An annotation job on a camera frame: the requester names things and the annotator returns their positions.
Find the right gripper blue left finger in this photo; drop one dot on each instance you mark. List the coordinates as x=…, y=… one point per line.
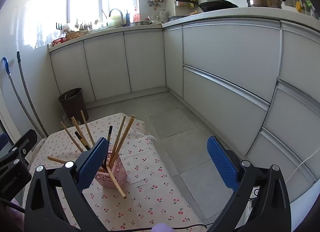
x=89, y=162

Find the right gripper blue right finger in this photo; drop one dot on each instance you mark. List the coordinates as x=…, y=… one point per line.
x=223, y=163

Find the black gold-banded chopstick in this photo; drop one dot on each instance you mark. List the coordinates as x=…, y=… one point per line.
x=109, y=134

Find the white kitchen cabinets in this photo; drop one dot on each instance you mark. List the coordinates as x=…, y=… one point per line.
x=251, y=73

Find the dark brown trash bin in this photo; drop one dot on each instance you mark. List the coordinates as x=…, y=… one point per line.
x=73, y=104

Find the cherry print tablecloth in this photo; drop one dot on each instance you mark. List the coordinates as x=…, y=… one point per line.
x=152, y=196

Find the wicker basket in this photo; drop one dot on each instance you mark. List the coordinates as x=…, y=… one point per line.
x=75, y=34

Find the chrome sink faucet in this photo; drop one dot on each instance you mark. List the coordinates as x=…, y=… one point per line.
x=115, y=18

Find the black wok pan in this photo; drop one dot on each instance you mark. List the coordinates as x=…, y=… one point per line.
x=211, y=5

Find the blue-handled mop pole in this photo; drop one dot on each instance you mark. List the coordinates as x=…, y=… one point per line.
x=6, y=65

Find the grey-handled mop pole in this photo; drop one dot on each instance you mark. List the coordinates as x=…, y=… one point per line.
x=43, y=133

